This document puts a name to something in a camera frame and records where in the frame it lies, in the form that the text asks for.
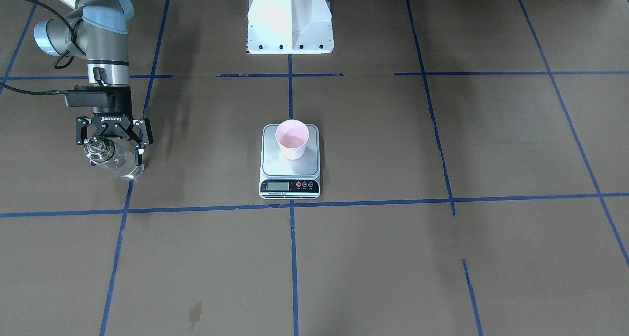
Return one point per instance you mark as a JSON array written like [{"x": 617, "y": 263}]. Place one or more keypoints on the clear glass sauce bottle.
[{"x": 118, "y": 160}]

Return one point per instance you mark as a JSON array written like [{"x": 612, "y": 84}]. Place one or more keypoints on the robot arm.
[{"x": 96, "y": 30}]

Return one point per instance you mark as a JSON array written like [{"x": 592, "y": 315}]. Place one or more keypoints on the white kitchen scale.
[{"x": 281, "y": 178}]

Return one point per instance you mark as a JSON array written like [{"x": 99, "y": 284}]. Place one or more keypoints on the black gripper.
[{"x": 116, "y": 114}]

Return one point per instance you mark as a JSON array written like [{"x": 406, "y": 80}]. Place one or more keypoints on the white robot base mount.
[{"x": 289, "y": 27}]

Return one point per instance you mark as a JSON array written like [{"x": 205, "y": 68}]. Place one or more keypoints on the brown paper table cover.
[{"x": 452, "y": 168}]

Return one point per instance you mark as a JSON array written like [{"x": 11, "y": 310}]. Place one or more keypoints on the pink cup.
[{"x": 292, "y": 137}]

